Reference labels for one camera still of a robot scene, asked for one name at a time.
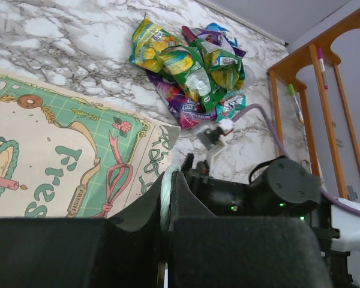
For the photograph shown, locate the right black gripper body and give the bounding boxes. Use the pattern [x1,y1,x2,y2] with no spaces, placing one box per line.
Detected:
[181,154,252,216]

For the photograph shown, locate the pink white marker pen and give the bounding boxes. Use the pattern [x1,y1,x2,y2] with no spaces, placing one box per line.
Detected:
[316,47,329,90]

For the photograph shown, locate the orange wooden rack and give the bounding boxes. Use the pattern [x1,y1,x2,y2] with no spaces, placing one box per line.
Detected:
[268,1,360,203]

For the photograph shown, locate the blue snack packet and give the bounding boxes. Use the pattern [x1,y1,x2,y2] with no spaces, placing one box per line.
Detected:
[205,22,238,47]

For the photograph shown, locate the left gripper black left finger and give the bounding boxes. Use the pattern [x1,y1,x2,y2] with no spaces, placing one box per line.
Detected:
[0,174,168,287]

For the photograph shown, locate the green paper gift bag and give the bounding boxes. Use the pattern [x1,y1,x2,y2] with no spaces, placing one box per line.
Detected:
[0,70,179,218]

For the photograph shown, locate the green white marker pen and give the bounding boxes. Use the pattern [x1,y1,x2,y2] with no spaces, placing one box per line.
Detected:
[288,83,304,124]

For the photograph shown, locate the small clear plastic cup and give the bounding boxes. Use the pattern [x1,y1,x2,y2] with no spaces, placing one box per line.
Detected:
[242,65,256,89]

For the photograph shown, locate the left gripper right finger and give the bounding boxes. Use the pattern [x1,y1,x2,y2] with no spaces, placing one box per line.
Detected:
[168,172,332,287]

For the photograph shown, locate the green white snack packet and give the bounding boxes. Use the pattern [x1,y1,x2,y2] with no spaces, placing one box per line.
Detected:
[160,46,226,113]

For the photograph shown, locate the purple red snack packet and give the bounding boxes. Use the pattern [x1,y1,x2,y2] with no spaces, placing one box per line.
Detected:
[181,26,246,58]

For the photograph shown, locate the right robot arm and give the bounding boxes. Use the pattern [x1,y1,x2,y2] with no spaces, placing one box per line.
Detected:
[181,154,360,287]

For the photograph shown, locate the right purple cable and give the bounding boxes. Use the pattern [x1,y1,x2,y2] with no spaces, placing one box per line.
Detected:
[232,103,360,220]

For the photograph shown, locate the green yellow small packet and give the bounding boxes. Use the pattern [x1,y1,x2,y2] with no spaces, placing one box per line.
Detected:
[191,39,245,91]

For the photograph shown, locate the teal snack packet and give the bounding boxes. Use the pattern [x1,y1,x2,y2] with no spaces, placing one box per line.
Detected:
[215,90,246,122]

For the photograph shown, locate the green yellow snack packet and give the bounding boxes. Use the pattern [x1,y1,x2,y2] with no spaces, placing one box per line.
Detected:
[129,17,185,73]

